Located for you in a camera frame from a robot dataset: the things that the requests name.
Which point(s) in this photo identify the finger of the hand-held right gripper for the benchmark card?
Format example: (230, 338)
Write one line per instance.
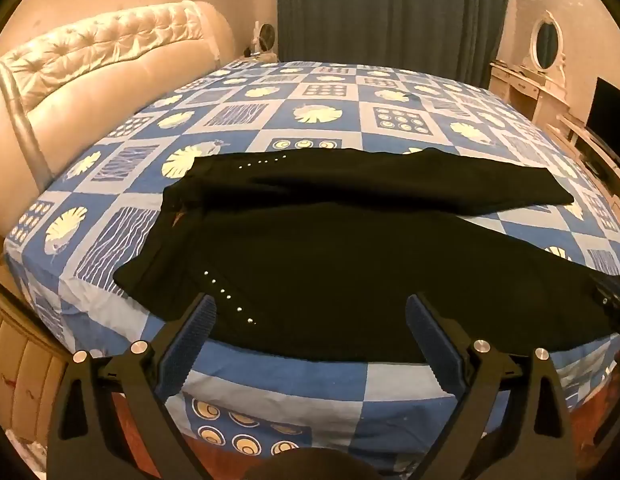
(612, 302)

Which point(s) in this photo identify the black pants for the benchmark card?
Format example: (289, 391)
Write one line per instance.
(340, 260)

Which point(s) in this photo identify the cream television cabinet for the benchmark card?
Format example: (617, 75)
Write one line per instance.
(595, 152)

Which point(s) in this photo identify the small white desk fan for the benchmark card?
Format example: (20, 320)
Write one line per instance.
(264, 35)

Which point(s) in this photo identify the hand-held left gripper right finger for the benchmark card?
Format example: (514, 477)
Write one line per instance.
(435, 345)

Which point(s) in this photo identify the cream padded bed frame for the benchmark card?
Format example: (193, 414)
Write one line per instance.
(19, 360)

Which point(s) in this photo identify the bed with blue patterned sheet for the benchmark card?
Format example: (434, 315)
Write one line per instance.
(315, 105)

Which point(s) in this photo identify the cream tufted headboard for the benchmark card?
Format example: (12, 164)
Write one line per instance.
(89, 85)

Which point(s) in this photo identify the oval vanity mirror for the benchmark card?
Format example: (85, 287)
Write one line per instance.
(547, 42)

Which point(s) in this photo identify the black television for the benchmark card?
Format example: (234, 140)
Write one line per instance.
(607, 110)

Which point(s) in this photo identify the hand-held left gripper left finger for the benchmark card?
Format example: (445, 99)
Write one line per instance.
(187, 342)

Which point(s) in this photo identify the cream vanity desk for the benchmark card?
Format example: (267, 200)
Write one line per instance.
(527, 90)

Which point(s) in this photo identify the dark curtain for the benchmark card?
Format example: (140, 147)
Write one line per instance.
(390, 10)

